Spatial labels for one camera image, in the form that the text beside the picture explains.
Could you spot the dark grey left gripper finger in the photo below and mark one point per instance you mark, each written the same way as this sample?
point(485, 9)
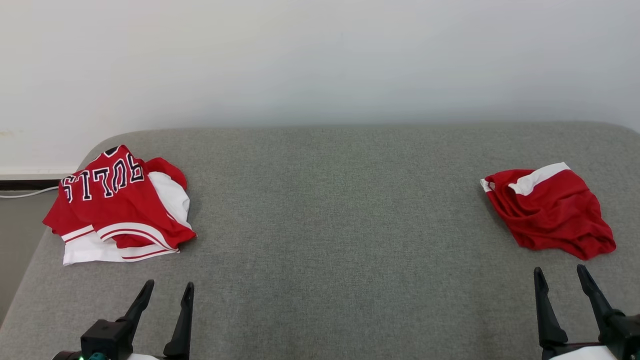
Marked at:
point(141, 300)
point(182, 335)

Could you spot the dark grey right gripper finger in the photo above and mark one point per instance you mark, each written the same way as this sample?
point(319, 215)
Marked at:
point(595, 300)
point(550, 325)

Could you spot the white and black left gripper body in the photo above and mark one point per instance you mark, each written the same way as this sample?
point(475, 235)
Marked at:
point(145, 357)

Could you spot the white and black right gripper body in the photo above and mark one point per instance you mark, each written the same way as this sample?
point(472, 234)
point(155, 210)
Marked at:
point(580, 354)

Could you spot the red shorts with white stripe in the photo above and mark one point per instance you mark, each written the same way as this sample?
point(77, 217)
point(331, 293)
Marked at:
point(550, 215)

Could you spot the red basketball jersey white sleeves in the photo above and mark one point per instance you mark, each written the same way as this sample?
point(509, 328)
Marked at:
point(115, 200)

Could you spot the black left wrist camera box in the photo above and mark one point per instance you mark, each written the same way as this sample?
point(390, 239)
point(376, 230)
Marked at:
point(105, 337)

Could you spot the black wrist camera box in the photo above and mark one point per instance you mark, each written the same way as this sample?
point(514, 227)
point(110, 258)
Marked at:
point(625, 335)
point(105, 337)

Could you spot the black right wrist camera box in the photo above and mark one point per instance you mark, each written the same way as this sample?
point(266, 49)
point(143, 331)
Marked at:
point(625, 335)

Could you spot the teal left camera connector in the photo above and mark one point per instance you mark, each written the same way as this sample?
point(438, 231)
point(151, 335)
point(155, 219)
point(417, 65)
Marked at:
point(98, 356)

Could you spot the white wall baseboard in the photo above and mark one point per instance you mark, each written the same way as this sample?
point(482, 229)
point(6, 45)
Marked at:
point(30, 172)

